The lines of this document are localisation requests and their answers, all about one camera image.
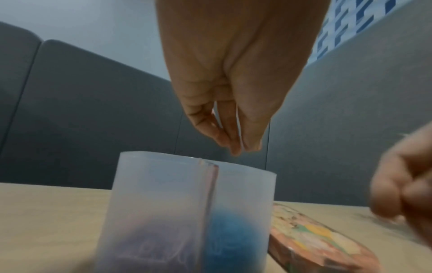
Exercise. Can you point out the clear divided plastic container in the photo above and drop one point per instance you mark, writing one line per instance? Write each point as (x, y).
(158, 186)

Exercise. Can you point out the pink floral container lid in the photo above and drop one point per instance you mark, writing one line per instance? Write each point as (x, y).
(314, 240)

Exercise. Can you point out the heap of blue paper clips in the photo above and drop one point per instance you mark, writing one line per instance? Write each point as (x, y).
(233, 240)

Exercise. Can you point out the person's right hand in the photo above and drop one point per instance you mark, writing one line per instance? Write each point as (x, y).
(411, 173)

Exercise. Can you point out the person's left hand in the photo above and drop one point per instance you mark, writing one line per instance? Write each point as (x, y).
(236, 53)

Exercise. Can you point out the heap of pink paper clips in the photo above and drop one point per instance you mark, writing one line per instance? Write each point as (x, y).
(155, 240)

